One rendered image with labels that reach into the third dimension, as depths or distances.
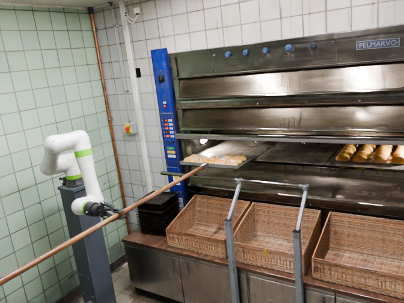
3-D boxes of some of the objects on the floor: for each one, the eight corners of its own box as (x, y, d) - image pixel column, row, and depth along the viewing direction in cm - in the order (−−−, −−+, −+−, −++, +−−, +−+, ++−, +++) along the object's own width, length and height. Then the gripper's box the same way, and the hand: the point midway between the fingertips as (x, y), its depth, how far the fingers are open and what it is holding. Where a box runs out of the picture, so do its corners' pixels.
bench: (167, 265, 382) (160, 213, 368) (446, 338, 253) (452, 263, 238) (130, 296, 337) (120, 239, 323) (448, 406, 207) (454, 318, 193)
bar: (180, 293, 334) (162, 170, 305) (323, 337, 266) (317, 184, 237) (158, 315, 308) (137, 183, 279) (310, 370, 240) (303, 202, 211)
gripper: (97, 195, 231) (125, 200, 219) (101, 219, 235) (129, 225, 223) (88, 199, 225) (116, 205, 213) (92, 223, 229) (120, 230, 217)
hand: (118, 214), depth 220 cm, fingers closed on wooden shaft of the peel, 3 cm apart
